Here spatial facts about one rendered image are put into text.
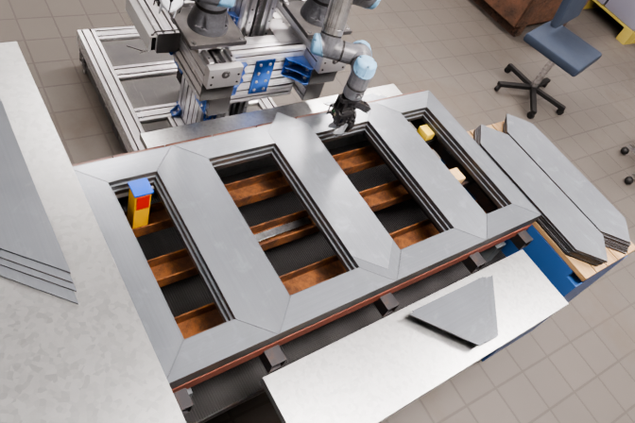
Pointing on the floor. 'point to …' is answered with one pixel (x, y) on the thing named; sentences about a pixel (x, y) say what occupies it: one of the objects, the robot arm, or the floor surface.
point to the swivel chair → (562, 37)
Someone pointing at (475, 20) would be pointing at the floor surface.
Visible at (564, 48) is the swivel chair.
